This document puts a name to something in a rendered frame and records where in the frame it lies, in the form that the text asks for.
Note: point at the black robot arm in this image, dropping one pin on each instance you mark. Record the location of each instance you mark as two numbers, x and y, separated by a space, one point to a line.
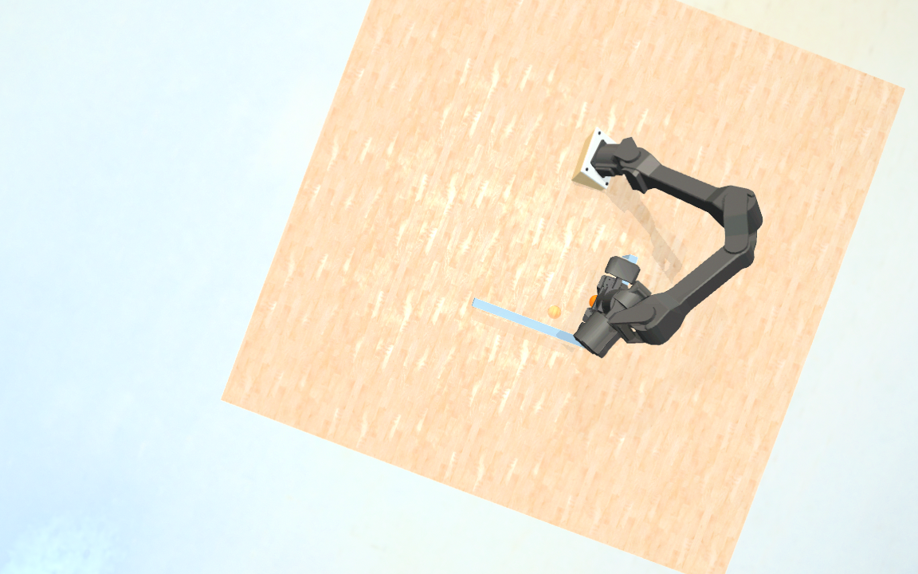
656 318

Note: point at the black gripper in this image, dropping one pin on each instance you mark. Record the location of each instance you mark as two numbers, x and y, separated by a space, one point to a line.
622 269

